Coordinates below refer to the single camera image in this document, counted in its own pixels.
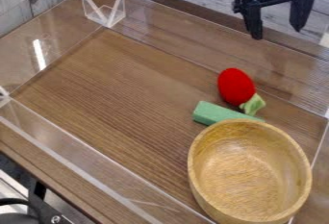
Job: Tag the red plush strawberry toy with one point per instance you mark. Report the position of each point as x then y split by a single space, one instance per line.
237 90

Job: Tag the wooden oval bowl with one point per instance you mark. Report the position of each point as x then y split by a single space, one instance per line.
249 173

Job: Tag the black metal table frame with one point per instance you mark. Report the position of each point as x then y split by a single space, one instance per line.
46 212

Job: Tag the clear acrylic front wall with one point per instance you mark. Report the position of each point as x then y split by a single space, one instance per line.
111 194

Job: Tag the green sponge block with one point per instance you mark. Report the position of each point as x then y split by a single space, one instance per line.
209 113

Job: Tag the clear acrylic corner bracket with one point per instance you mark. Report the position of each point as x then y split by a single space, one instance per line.
105 15

